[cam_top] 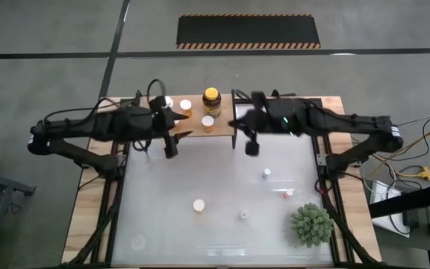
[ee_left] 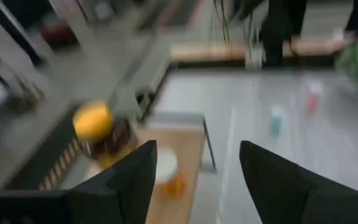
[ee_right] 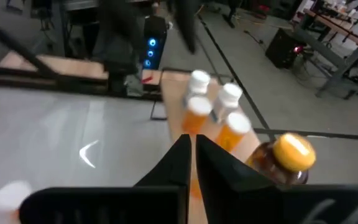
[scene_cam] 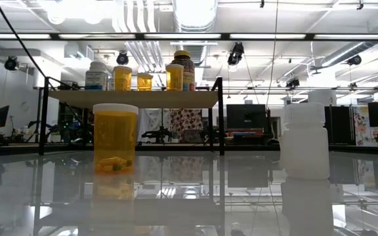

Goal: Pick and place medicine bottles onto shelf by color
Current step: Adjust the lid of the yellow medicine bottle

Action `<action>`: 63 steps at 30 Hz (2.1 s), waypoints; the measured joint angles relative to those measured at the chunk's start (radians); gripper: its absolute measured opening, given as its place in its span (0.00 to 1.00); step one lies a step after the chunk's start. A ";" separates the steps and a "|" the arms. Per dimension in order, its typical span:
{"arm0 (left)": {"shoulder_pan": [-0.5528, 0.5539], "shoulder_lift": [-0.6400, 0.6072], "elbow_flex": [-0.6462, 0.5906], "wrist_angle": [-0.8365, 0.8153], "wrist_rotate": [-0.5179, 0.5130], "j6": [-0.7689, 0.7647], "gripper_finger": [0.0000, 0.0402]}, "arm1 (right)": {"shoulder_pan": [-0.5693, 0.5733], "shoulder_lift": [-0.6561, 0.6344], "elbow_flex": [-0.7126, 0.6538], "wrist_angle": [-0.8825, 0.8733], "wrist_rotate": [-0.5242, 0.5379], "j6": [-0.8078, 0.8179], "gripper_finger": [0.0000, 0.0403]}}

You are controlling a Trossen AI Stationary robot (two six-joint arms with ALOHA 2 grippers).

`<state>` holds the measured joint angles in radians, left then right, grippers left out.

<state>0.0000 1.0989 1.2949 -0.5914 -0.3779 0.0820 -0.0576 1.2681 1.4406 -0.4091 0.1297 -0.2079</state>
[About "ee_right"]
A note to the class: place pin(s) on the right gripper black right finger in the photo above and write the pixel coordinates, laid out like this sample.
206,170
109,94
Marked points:
228,186

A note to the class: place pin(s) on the black speaker red light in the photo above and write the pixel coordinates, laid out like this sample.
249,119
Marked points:
283,48

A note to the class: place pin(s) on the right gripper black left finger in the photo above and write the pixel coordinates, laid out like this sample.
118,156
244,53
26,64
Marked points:
154,193

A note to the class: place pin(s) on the small white pill bottle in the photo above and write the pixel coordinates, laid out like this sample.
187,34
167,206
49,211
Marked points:
230,93

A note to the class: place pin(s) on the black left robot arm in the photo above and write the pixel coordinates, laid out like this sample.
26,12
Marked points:
117,37

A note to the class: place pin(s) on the black computer blue lights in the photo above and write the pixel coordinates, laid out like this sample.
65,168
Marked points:
154,40

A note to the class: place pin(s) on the small amber vial white cap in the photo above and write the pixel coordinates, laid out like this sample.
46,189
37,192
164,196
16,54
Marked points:
11,196

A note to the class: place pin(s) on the grey metal wooden-top desk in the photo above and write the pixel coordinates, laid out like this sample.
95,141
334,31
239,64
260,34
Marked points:
337,53

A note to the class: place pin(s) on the brown bottle yellow cap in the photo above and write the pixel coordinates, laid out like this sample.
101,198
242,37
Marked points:
286,158

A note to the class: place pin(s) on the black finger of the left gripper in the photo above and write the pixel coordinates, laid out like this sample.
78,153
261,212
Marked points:
183,25

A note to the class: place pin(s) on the black metal table frame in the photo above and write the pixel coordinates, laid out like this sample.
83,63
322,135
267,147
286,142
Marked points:
73,84

